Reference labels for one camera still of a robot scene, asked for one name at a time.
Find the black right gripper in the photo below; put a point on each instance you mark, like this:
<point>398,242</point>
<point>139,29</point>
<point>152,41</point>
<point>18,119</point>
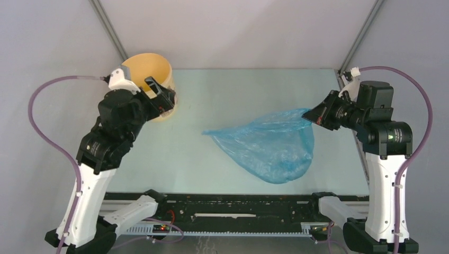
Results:
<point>321,114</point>

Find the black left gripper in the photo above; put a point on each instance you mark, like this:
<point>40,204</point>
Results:
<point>165,100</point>

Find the yellow capybara trash bin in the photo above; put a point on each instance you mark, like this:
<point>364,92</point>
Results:
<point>137,68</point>

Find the blue plastic trash bag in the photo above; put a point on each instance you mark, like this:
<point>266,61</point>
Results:
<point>276,148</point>

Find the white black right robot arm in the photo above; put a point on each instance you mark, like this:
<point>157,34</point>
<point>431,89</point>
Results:
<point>387,145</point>

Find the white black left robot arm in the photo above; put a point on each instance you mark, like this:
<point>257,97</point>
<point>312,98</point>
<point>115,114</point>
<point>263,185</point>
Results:
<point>83,229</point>

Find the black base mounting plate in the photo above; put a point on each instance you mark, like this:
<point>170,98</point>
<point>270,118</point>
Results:
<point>242,213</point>

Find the small electronics board with LEDs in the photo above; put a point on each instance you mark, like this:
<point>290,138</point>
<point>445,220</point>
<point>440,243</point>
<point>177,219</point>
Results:
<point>160,228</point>

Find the white cable duct rail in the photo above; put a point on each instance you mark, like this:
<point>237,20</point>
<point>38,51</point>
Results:
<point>146,229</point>

